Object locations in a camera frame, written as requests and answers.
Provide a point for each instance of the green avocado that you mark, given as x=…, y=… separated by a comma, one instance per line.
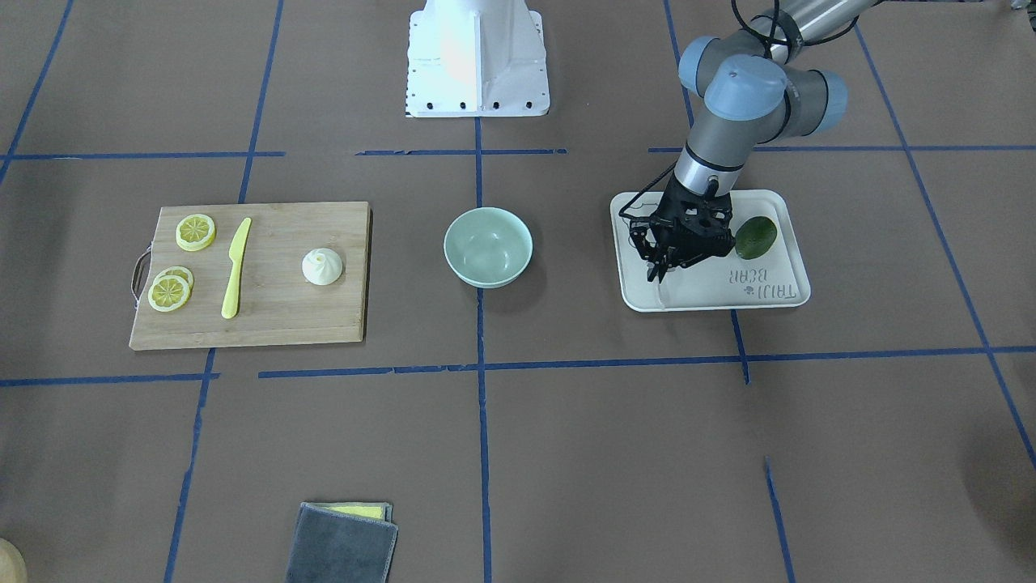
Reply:
x=755, y=237

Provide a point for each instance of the yellow plastic knife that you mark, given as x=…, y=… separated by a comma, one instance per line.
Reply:
x=231, y=296

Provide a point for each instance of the white bear serving tray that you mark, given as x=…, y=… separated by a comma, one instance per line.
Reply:
x=775, y=280

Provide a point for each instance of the light green bowl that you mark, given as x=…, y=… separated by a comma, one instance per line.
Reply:
x=488, y=247

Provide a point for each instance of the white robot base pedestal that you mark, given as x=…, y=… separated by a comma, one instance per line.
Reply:
x=476, y=59

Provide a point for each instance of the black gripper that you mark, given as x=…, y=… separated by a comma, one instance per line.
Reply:
x=673, y=202

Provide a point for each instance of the upper lemon slice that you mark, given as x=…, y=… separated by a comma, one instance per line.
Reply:
x=195, y=232

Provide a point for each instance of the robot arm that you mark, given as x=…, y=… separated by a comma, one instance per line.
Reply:
x=751, y=95

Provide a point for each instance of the lower stacked lemon slice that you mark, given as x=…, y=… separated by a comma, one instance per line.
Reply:
x=179, y=271

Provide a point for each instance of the wooden mug tree stand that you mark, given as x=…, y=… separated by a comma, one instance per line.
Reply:
x=13, y=568

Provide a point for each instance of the wooden cutting board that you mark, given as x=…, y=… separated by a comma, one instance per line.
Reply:
x=278, y=307

